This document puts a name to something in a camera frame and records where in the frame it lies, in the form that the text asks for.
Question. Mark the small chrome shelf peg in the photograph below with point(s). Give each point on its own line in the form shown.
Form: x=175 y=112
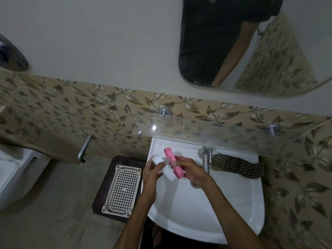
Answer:
x=140 y=132

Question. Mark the person's left forearm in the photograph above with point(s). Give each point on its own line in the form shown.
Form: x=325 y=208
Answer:
x=135 y=225

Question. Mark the pink plastic soap dish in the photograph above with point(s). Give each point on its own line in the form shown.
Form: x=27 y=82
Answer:
x=173 y=163

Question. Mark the person's left hand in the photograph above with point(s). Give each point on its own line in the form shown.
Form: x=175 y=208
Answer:
x=151 y=178

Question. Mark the person's right hand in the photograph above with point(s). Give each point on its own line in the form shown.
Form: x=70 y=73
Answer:
x=194 y=171

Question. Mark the metal sink drain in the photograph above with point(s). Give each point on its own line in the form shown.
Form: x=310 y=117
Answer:
x=194 y=184

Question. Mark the dark brown stool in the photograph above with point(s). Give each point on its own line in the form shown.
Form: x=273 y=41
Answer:
x=103 y=184

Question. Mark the white ceramic sink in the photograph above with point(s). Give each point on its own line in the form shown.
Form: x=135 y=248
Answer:
x=194 y=210

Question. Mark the round chrome shelf bracket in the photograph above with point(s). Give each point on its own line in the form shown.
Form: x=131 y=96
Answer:
x=272 y=129
x=164 y=112

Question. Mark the white perforated plastic basket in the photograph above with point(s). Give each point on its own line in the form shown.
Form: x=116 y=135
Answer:
x=122 y=191

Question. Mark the rounded wall mirror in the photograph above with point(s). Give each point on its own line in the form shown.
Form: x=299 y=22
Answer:
x=298 y=49

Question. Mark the white plastic soap dish tray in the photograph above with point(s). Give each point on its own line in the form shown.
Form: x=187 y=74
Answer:
x=168 y=175

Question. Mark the round chrome shower valve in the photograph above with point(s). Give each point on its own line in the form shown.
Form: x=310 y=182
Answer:
x=11 y=54

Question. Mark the person's right forearm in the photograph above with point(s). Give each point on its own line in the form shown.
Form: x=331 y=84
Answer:
x=233 y=217

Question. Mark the chrome wall tap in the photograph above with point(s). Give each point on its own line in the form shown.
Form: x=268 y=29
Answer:
x=84 y=149

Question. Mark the clear glass shelf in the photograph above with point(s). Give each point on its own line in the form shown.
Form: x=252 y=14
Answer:
x=233 y=137

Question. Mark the checkered cleaning cloth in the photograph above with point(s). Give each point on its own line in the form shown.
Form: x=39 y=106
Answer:
x=238 y=167

